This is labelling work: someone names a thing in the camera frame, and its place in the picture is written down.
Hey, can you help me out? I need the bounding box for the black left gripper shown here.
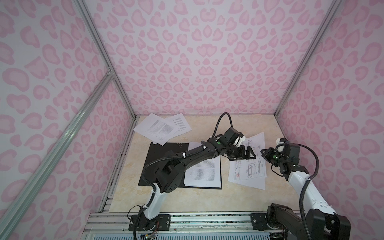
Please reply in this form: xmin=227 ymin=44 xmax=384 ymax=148
xmin=225 ymin=144 xmax=257 ymax=161

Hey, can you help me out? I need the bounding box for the paper with diagram bottom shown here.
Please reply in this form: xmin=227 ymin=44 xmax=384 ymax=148
xmin=229 ymin=132 xmax=267 ymax=180

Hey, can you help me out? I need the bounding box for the white paper sheet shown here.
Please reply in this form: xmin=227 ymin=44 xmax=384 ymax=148
xmin=229 ymin=177 xmax=266 ymax=190

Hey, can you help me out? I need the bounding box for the printed paper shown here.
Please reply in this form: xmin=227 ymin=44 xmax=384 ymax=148
xmin=166 ymin=113 xmax=192 ymax=138
xmin=134 ymin=114 xmax=178 ymax=146
xmin=183 ymin=156 xmax=222 ymax=190

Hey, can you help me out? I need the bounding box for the red folder black inside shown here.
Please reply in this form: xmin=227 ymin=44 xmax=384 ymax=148
xmin=137 ymin=141 xmax=223 ymax=190

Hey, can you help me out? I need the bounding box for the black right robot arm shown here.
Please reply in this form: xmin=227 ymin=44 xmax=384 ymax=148
xmin=261 ymin=147 xmax=352 ymax=240

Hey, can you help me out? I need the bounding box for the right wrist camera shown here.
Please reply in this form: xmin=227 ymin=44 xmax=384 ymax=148
xmin=276 ymin=138 xmax=300 ymax=158

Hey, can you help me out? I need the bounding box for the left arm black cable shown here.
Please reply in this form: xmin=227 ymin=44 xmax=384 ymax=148
xmin=140 ymin=112 xmax=234 ymax=193

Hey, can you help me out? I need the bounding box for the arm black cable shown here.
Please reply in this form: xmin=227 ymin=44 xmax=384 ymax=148
xmin=295 ymin=143 xmax=320 ymax=240
xmin=140 ymin=112 xmax=234 ymax=193

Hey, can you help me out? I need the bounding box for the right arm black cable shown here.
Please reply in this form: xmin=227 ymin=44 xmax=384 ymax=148
xmin=295 ymin=143 xmax=320 ymax=240

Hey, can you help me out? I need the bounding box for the right corner aluminium post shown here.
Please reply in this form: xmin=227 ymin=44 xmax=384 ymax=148
xmin=274 ymin=0 xmax=344 ymax=119

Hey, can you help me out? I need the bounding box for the corner aluminium post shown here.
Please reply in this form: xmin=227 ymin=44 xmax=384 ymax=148
xmin=274 ymin=0 xmax=344 ymax=119
xmin=73 ymin=0 xmax=137 ymax=119

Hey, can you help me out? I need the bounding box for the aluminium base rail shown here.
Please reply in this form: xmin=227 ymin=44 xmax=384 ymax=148
xmin=80 ymin=209 xmax=344 ymax=240

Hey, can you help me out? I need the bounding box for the left corner aluminium post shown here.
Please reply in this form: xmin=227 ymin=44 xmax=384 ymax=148
xmin=73 ymin=0 xmax=137 ymax=119

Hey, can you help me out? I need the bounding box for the diagonal aluminium frame bar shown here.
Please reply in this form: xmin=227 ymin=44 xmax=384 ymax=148
xmin=1 ymin=73 xmax=114 ymax=240

